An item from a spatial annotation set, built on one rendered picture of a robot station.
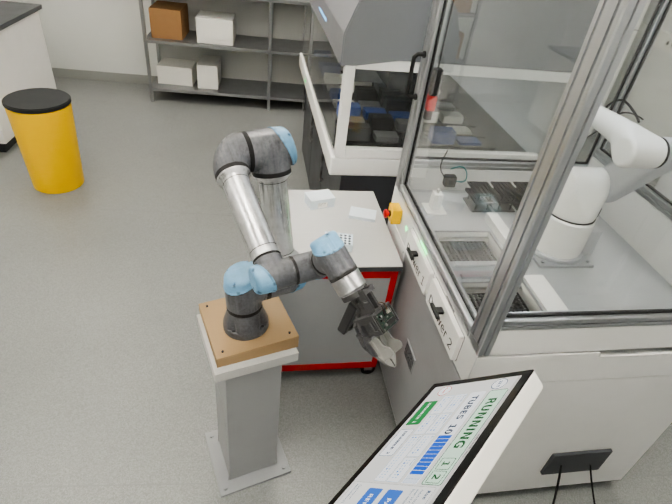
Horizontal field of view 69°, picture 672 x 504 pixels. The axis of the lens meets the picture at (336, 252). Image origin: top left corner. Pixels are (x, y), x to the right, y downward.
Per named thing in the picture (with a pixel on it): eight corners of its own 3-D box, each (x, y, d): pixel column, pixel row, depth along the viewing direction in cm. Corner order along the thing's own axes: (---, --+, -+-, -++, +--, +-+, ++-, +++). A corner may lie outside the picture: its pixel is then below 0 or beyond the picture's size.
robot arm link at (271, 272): (199, 128, 131) (260, 285, 113) (238, 122, 135) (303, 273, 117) (198, 156, 141) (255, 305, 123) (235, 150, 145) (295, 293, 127)
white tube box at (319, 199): (310, 210, 233) (311, 201, 229) (303, 201, 239) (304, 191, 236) (334, 206, 237) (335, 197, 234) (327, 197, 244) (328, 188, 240)
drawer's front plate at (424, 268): (423, 295, 183) (429, 273, 177) (403, 248, 206) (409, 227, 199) (427, 295, 183) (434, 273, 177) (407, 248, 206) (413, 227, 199)
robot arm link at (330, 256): (327, 232, 123) (340, 225, 115) (349, 270, 123) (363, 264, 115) (302, 247, 120) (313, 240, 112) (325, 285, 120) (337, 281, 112)
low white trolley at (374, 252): (262, 386, 241) (264, 267, 195) (259, 299, 289) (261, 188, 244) (375, 380, 251) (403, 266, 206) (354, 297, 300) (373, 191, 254)
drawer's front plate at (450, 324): (450, 361, 159) (459, 337, 152) (425, 299, 181) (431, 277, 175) (455, 360, 159) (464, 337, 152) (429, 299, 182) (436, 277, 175)
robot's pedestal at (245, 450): (221, 498, 196) (212, 378, 150) (204, 435, 217) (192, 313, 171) (291, 472, 207) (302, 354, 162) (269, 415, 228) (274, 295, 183)
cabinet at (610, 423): (412, 510, 200) (464, 390, 152) (364, 327, 280) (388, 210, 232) (616, 489, 217) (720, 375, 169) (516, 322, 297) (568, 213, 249)
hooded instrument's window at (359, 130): (332, 155, 249) (342, 65, 222) (301, 53, 388) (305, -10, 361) (535, 162, 270) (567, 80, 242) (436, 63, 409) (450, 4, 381)
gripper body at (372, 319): (383, 338, 112) (356, 293, 111) (360, 344, 118) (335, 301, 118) (401, 321, 117) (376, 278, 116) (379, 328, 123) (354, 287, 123)
